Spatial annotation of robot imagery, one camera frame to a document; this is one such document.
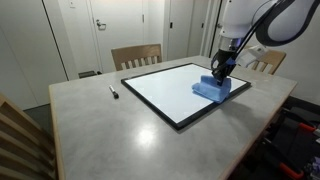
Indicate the orange black clamp near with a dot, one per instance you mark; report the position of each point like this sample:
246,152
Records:
280,161

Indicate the wooden chair near door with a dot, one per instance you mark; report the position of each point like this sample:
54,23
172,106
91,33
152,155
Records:
136,56

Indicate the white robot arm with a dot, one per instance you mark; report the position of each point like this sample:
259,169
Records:
273,22

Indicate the white wall light switch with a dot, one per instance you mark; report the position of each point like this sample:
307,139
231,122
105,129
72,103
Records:
72,3

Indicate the orange black clamp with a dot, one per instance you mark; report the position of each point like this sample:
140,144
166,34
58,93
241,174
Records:
280,161
303,123

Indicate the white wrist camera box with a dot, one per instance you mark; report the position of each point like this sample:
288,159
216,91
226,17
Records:
249,55

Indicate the silver door lever handle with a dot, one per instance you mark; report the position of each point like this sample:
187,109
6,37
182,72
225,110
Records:
101,26

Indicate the wooden chair front left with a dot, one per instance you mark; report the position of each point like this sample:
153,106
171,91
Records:
27,151

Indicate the blue cloth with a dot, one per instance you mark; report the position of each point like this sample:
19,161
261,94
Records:
208,88

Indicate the black framed white board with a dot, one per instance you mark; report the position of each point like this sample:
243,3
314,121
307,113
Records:
169,93

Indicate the black marker pen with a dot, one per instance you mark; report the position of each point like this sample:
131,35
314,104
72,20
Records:
115,94

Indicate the wooden chair by robot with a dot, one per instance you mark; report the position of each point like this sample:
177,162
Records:
268,61

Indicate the orange black clamp far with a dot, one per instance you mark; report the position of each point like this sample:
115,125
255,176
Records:
303,123

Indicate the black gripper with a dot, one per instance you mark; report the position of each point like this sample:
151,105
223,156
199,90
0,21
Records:
222,65

